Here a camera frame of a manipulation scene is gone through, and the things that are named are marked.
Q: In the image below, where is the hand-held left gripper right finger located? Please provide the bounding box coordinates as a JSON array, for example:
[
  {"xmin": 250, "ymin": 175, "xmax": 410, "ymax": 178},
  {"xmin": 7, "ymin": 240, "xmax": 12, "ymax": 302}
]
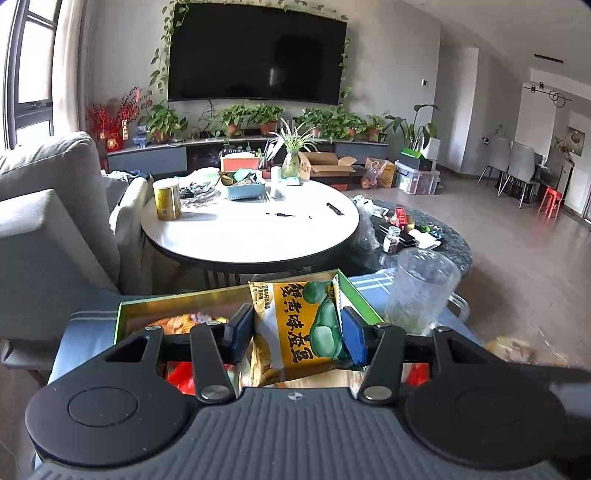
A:
[{"xmin": 341, "ymin": 306, "xmax": 492, "ymax": 405}]

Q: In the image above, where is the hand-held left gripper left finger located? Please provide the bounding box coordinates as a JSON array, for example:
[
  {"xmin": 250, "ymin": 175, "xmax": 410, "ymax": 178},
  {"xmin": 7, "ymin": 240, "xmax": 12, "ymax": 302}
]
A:
[{"xmin": 104, "ymin": 302, "xmax": 256, "ymax": 404}]

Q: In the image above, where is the red noodle snack packet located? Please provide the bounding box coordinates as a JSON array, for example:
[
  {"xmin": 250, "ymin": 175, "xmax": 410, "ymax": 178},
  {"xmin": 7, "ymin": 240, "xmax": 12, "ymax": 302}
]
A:
[{"xmin": 152, "ymin": 311, "xmax": 241, "ymax": 398}]

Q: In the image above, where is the yellow bean snack packet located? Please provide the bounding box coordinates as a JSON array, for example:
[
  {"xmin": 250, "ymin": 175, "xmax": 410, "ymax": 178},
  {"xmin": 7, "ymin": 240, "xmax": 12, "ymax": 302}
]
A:
[{"xmin": 248, "ymin": 272, "xmax": 365, "ymax": 388}]

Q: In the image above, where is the green cardboard box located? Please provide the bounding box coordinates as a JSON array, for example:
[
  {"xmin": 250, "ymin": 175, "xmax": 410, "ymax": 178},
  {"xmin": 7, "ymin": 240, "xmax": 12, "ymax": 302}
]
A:
[{"xmin": 113, "ymin": 270, "xmax": 435, "ymax": 400}]

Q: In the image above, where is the red lion face snack packet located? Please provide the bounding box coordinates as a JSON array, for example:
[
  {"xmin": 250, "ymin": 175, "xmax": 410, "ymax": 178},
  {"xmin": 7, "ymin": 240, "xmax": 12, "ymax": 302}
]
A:
[{"xmin": 404, "ymin": 362, "xmax": 433, "ymax": 385}]

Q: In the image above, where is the clear glass pitcher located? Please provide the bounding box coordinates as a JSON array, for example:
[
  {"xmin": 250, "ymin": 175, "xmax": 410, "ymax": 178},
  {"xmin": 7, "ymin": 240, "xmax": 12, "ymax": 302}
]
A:
[{"xmin": 385, "ymin": 249, "xmax": 472, "ymax": 335}]

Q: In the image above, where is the white round table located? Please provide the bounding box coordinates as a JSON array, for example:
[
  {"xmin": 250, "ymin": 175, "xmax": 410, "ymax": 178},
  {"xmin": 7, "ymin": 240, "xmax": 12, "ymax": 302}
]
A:
[{"xmin": 140, "ymin": 178, "xmax": 361, "ymax": 278}]

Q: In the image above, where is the crumpled clear plastic bag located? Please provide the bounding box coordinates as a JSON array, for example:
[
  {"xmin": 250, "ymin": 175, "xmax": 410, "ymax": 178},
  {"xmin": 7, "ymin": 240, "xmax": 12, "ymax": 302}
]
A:
[{"xmin": 351, "ymin": 196, "xmax": 384, "ymax": 252}]

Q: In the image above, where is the dark marbled round table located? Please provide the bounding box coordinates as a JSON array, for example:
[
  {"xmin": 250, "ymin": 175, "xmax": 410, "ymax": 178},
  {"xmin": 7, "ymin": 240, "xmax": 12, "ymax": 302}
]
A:
[{"xmin": 348, "ymin": 196, "xmax": 474, "ymax": 278}]

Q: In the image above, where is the blue plastic basket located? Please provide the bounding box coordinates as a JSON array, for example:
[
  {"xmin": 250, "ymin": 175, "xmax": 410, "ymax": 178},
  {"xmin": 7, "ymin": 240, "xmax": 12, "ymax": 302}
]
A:
[{"xmin": 221, "ymin": 178, "xmax": 267, "ymax": 201}]

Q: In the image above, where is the pile of crumpled wrappers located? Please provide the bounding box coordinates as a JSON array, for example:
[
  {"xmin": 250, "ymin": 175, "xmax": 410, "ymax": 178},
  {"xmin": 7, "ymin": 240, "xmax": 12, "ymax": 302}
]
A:
[{"xmin": 179, "ymin": 182, "xmax": 220, "ymax": 204}]

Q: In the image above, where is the yellow can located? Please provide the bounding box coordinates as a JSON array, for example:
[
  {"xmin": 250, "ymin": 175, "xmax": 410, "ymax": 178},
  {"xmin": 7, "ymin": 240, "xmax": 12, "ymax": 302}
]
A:
[{"xmin": 152, "ymin": 179, "xmax": 183, "ymax": 221}]

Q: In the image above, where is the clear plastic bag of bread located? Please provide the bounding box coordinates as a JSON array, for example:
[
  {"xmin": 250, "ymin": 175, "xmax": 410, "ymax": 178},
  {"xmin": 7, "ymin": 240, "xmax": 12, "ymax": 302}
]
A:
[{"xmin": 482, "ymin": 335, "xmax": 575, "ymax": 370}]

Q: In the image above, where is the plastic bag with fruit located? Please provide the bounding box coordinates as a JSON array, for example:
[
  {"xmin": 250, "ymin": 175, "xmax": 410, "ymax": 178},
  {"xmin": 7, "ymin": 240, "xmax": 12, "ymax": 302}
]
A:
[{"xmin": 362, "ymin": 159, "xmax": 389, "ymax": 190}]

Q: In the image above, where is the clear storage box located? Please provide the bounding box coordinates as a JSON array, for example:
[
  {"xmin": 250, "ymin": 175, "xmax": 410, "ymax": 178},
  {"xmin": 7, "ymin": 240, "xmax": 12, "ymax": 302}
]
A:
[{"xmin": 394, "ymin": 161, "xmax": 441, "ymax": 197}]

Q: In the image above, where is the orange box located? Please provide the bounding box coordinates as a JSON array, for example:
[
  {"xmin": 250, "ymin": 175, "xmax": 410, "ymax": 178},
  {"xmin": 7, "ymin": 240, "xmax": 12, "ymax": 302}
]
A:
[{"xmin": 221, "ymin": 153, "xmax": 259, "ymax": 174}]

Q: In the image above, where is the spider plant in glass vase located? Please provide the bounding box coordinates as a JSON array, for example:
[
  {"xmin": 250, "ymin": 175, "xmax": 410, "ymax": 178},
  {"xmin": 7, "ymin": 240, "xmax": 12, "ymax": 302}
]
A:
[{"xmin": 268, "ymin": 117, "xmax": 319, "ymax": 178}]

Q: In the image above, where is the open cardboard box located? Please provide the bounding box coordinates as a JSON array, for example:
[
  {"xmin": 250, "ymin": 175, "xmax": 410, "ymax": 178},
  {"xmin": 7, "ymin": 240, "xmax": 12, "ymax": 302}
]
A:
[{"xmin": 299, "ymin": 150, "xmax": 358, "ymax": 181}]

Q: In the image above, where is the green and black box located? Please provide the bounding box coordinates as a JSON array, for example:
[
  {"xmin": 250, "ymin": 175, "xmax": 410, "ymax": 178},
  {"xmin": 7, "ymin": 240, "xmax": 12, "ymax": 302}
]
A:
[{"xmin": 399, "ymin": 148, "xmax": 437, "ymax": 172}]

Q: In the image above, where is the grey television cabinet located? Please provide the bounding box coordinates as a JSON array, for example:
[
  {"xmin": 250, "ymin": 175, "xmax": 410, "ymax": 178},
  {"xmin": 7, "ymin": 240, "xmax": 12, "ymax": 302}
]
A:
[{"xmin": 107, "ymin": 137, "xmax": 389, "ymax": 178}]

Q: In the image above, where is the tall plant in white pot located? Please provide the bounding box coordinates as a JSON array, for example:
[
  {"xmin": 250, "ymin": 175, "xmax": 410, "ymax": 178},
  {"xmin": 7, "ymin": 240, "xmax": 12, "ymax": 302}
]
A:
[{"xmin": 385, "ymin": 104, "xmax": 441, "ymax": 160}]

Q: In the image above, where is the grey sofa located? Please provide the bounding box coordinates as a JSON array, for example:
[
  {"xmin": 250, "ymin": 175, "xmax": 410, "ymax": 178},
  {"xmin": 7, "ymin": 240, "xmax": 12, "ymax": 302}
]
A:
[{"xmin": 0, "ymin": 131, "xmax": 153, "ymax": 370}]

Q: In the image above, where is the row of potted plants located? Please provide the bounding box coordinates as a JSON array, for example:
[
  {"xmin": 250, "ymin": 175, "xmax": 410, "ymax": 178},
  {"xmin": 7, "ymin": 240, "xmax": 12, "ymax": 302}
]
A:
[{"xmin": 139, "ymin": 102, "xmax": 389, "ymax": 144}]

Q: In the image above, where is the grey dining chair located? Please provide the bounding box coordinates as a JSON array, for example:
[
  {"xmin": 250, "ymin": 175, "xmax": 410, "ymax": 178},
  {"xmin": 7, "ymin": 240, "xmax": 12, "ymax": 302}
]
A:
[
  {"xmin": 501, "ymin": 142, "xmax": 539, "ymax": 209},
  {"xmin": 477, "ymin": 136, "xmax": 512, "ymax": 188}
]

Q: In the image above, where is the red stool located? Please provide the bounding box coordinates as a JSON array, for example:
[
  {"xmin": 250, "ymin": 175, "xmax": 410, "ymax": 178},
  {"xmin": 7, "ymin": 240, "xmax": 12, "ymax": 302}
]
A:
[{"xmin": 538, "ymin": 186, "xmax": 565, "ymax": 220}]

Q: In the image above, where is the red flower decoration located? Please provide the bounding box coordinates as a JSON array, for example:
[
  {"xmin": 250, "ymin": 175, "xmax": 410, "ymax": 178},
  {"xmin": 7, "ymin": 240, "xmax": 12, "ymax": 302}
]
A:
[{"xmin": 85, "ymin": 87, "xmax": 148, "ymax": 153}]

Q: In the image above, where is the black television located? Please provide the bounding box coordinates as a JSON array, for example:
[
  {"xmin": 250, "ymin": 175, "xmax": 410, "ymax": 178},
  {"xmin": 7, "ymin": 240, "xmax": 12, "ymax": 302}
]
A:
[{"xmin": 167, "ymin": 2, "xmax": 348, "ymax": 106}]

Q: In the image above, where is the window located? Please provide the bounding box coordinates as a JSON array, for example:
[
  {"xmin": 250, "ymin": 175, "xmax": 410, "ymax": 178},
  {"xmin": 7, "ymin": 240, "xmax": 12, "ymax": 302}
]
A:
[{"xmin": 0, "ymin": 0, "xmax": 63, "ymax": 151}]

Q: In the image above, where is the framed wall picture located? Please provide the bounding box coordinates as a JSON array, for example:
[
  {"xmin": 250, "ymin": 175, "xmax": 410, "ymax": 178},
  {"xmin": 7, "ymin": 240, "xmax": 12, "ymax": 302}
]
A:
[{"xmin": 564, "ymin": 127, "xmax": 586, "ymax": 155}]

